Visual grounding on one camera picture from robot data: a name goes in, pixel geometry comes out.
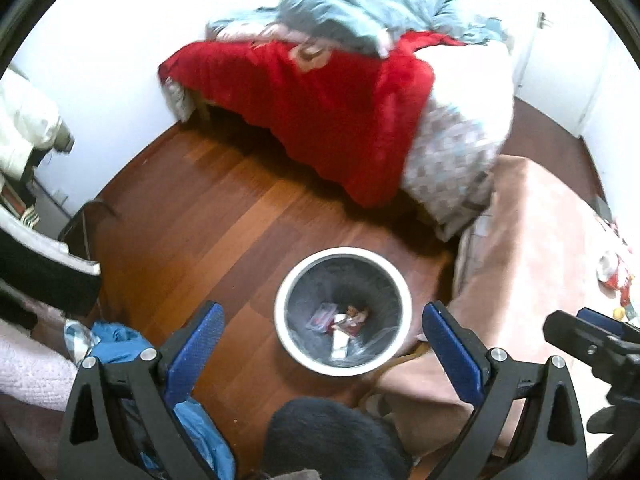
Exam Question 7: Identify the white slipper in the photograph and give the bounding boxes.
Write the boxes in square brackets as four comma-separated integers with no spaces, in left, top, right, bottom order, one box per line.
[367,391,401,420]

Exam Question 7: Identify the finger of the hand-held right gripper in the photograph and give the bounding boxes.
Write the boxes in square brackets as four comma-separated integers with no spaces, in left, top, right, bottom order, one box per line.
[543,310,636,361]
[575,307,629,341]

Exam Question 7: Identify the red blanket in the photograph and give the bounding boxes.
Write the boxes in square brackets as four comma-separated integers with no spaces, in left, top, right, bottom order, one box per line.
[158,31,436,208]

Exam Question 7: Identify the trash wrappers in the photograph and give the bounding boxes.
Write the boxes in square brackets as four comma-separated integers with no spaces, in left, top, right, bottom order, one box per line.
[330,312,352,361]

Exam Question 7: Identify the white door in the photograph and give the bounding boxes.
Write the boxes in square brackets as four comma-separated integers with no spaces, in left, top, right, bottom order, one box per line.
[515,10,613,138]

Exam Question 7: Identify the cream puffer jacket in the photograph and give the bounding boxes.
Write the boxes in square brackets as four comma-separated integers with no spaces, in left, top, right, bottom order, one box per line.
[0,67,76,181]

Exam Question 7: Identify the striped knit garment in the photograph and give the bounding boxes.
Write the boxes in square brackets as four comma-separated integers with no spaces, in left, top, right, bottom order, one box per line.
[0,185,40,227]

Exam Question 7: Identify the red white snack packet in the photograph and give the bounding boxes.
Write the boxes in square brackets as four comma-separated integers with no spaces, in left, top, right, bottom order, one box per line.
[597,250,636,292]

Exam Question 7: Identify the pink fluffy blanket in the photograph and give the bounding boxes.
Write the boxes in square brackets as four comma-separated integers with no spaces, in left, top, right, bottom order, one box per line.
[0,285,86,461]

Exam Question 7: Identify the brown red wrapper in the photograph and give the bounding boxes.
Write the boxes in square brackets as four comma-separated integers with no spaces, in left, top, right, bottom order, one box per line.
[345,305,372,336]

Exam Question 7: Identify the clear red blue wrapper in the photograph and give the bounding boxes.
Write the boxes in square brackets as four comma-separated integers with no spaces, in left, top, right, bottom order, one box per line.
[310,302,337,333]

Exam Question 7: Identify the black metal chair frame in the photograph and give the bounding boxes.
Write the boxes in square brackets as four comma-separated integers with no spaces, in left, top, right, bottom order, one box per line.
[57,200,119,261]

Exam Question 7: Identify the plaid shirt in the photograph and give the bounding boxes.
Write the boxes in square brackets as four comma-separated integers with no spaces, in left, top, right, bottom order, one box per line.
[64,322,101,363]

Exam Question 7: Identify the checkered quilt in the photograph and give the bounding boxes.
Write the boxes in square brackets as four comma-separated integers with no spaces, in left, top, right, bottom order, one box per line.
[402,35,516,241]

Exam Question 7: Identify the person's black fleece pant leg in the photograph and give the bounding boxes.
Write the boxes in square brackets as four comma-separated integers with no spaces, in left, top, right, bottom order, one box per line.
[262,397,413,480]

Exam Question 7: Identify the blue jacket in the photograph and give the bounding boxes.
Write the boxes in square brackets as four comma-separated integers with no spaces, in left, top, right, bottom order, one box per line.
[90,320,236,480]

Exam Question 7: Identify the teal quilt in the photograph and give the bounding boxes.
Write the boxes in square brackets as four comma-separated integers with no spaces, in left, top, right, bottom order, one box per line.
[207,0,506,58]

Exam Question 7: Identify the black garment with white trim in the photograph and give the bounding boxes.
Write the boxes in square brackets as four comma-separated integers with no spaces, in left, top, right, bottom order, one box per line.
[0,205,103,321]

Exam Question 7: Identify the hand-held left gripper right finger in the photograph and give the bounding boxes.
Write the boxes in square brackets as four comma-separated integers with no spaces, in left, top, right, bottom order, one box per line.
[421,301,588,480]

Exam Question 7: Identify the white rimmed mesh trash bin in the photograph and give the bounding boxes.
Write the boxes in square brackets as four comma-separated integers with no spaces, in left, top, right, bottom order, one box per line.
[274,247,413,377]

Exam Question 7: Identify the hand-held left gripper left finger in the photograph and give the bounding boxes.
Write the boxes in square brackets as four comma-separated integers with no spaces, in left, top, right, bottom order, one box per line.
[59,301,236,480]

